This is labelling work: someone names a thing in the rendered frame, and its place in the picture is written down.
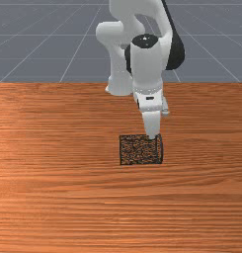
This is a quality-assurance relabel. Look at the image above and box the dark mesh basket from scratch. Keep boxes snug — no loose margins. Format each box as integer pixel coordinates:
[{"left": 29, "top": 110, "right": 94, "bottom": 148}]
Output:
[{"left": 119, "top": 132, "right": 164, "bottom": 166}]

